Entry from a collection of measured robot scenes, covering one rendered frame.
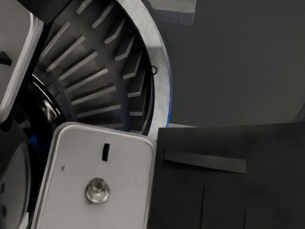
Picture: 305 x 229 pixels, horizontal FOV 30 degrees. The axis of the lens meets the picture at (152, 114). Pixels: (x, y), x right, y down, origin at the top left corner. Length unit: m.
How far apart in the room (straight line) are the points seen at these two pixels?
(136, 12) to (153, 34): 0.02
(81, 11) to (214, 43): 0.93
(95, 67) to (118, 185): 0.11
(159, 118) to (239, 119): 1.13
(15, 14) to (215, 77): 1.18
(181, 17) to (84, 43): 0.45
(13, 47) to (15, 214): 0.08
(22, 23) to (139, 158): 0.11
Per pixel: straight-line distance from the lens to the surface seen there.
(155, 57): 0.49
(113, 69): 0.43
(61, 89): 0.39
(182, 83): 1.48
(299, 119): 1.61
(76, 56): 0.41
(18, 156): 0.32
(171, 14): 0.85
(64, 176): 0.34
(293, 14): 1.26
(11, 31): 0.30
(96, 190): 0.33
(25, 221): 0.31
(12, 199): 0.30
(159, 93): 0.50
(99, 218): 0.33
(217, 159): 0.35
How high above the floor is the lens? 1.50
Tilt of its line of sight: 60 degrees down
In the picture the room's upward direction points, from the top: 7 degrees clockwise
